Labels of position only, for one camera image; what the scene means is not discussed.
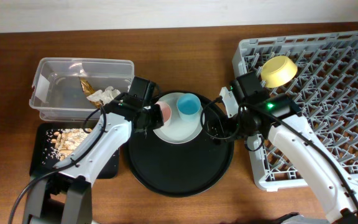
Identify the grey plate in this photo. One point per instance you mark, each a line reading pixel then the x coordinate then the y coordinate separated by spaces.
pixel 179 131

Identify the gold foil wrapper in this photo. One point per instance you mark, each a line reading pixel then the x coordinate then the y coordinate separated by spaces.
pixel 88 90

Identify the grey dishwasher rack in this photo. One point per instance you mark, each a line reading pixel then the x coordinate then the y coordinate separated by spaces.
pixel 325 86

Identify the food scraps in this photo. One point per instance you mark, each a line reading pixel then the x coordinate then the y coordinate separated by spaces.
pixel 61 143

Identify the pink cup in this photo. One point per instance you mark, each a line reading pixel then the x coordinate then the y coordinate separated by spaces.
pixel 166 112

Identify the black rectangular tray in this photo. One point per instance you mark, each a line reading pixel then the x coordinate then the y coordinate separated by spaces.
pixel 44 155

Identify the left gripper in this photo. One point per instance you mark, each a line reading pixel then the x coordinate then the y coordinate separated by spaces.
pixel 158 119

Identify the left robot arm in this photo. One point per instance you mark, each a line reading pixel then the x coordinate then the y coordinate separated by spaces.
pixel 63 194

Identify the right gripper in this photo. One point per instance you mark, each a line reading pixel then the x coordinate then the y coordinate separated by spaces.
pixel 252 131

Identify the blue cup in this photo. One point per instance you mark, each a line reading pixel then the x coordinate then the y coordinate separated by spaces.
pixel 188 106

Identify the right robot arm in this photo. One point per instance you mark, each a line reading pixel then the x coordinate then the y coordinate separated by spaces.
pixel 332 185

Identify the clear plastic bin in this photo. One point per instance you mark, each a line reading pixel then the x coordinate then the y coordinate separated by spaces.
pixel 57 91

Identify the white tissue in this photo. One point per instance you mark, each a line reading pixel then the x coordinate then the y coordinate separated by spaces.
pixel 104 96

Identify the black round tray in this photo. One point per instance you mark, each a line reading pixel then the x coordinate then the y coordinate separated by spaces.
pixel 177 170

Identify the yellow bowl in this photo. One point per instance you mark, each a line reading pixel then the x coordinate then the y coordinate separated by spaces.
pixel 278 71

